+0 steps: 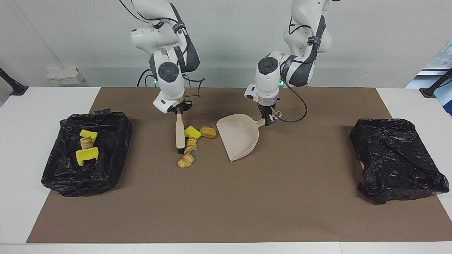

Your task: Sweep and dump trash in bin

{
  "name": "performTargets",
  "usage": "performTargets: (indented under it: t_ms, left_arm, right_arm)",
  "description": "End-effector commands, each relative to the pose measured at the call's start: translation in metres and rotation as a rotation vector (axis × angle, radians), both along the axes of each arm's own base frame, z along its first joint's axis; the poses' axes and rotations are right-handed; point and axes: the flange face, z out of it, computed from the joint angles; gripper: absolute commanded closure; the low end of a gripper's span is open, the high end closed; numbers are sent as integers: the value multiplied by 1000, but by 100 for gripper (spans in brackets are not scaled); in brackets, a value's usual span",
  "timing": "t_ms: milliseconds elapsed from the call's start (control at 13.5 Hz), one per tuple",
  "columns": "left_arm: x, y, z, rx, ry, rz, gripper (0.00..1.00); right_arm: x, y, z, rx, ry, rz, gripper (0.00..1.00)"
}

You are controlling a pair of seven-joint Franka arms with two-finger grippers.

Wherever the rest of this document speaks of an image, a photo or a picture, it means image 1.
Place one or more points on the beige bread chunk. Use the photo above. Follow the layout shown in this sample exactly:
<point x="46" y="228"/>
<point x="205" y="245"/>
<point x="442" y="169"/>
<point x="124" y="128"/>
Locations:
<point x="85" y="143"/>

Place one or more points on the beige hand brush black bristles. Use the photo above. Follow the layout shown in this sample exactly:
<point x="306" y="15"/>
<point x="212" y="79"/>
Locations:
<point x="180" y="134"/>

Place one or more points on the black stand foot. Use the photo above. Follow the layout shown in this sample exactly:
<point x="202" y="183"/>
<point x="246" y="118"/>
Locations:
<point x="432" y="91"/>
<point x="16" y="88"/>

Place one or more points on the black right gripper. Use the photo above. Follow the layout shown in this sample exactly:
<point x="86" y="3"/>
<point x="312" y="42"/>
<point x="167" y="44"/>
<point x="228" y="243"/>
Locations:
<point x="180" y="104"/>

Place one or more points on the yellow sponge piece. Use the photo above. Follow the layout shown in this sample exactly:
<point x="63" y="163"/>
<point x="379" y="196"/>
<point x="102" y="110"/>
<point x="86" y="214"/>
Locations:
<point x="192" y="132"/>

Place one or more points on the brown table mat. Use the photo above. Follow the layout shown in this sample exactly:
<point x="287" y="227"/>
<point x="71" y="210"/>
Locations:
<point x="300" y="211"/>

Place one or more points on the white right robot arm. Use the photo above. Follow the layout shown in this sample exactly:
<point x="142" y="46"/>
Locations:
<point x="169" y="77"/>

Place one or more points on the black bag-lined trash bin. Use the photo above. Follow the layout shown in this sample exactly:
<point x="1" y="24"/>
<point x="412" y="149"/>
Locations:
<point x="106" y="176"/>
<point x="395" y="162"/>

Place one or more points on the brown bread roll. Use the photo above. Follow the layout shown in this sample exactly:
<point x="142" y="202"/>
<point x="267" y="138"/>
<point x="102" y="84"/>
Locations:
<point x="208" y="132"/>

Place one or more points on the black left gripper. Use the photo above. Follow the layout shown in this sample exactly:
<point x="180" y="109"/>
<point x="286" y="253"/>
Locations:
<point x="267" y="107"/>

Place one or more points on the golden croissant piece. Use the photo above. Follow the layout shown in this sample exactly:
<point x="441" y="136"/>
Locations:
<point x="186" y="161"/>

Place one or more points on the beige plastic dustpan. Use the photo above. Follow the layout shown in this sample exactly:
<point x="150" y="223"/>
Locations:
<point x="240" y="137"/>

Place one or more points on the white wall socket box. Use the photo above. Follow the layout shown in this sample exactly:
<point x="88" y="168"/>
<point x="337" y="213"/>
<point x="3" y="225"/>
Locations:
<point x="63" y="76"/>

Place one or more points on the small notched yellow sponge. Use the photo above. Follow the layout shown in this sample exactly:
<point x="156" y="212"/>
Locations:
<point x="88" y="134"/>

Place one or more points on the large notched yellow sponge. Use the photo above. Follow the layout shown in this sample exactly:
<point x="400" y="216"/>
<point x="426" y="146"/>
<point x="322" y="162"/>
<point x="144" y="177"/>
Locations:
<point x="86" y="155"/>

